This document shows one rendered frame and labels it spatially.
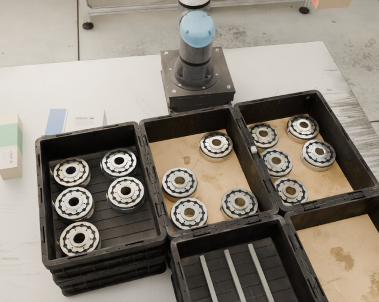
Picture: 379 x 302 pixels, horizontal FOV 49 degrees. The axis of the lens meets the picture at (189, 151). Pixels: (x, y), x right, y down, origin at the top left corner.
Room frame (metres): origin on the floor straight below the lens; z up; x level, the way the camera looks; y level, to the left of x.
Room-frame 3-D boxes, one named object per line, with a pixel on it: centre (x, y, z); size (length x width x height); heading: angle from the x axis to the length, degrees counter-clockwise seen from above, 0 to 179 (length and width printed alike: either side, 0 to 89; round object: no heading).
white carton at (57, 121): (0.92, 0.40, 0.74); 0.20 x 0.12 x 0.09; 95
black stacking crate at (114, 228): (0.59, 0.24, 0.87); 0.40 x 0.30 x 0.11; 18
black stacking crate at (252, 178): (0.68, -0.04, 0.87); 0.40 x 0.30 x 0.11; 18
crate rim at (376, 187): (0.77, -0.33, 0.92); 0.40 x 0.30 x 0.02; 18
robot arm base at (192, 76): (1.19, 0.00, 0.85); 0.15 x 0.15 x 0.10
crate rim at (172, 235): (0.68, -0.04, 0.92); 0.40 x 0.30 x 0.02; 18
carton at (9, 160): (0.85, 0.61, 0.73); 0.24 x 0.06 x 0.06; 16
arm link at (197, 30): (1.19, 0.00, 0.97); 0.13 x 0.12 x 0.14; 6
